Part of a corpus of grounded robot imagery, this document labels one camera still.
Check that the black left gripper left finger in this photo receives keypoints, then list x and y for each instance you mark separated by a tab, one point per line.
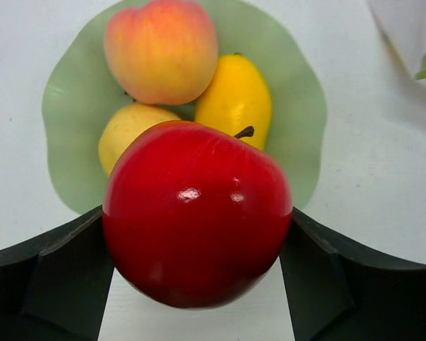
55	286

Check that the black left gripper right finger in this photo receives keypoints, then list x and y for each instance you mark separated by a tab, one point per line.
339	289

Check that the red fake apple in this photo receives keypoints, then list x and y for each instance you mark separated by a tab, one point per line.
192	217

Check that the yellow fake banana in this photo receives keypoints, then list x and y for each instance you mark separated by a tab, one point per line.
238	96

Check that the peach coloured fake peach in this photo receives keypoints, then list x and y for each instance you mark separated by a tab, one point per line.
164	52

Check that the white plastic bag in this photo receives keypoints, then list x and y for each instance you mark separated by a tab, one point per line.
404	25

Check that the green wavy glass bowl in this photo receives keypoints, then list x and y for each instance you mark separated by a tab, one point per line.
81	95

